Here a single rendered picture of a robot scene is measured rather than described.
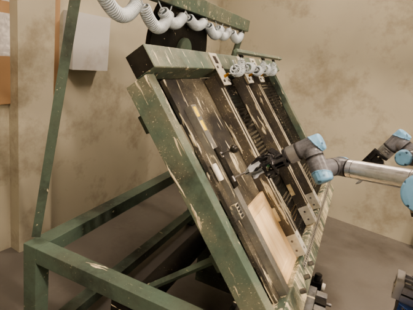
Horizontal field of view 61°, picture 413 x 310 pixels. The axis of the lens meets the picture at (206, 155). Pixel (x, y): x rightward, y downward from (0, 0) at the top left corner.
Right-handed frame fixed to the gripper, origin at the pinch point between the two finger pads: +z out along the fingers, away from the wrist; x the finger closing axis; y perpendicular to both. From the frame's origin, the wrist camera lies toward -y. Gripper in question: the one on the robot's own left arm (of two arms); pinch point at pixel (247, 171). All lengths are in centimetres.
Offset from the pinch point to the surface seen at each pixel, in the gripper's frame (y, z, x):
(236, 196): 7.4, 8.0, 5.2
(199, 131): -4.1, 9.9, -26.2
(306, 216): -55, 8, 74
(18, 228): -52, 224, -14
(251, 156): -30.6, 6.7, 7.5
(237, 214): 13.4, 9.8, 10.1
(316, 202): -81, 5, 85
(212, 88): -45, 8, -32
